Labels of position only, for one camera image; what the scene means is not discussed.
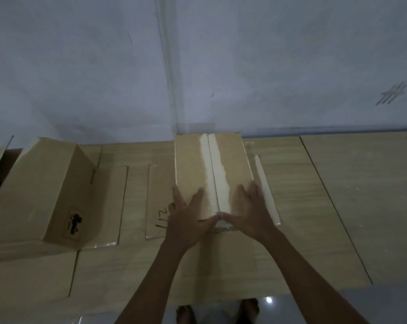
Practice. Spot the person's left hand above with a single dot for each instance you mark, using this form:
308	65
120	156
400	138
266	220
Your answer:
183	226

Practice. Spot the person's right hand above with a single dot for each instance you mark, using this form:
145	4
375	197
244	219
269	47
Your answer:
254	219

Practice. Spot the person's right thumb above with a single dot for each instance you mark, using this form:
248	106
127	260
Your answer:
229	219

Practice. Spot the person's left thumb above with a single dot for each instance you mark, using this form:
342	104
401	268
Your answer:
210	222

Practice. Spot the cardboard box white tape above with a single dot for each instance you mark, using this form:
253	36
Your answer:
190	165

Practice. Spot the person's left forearm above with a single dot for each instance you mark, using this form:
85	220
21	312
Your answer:
156	286

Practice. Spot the person's right forearm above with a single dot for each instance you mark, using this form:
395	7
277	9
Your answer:
308	283

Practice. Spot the white cardboard strip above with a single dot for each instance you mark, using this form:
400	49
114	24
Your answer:
267	188

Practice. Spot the flat cardboard sheet with writing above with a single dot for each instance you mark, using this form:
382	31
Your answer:
158	199

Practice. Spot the open brown cardboard box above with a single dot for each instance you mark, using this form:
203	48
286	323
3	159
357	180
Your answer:
38	192

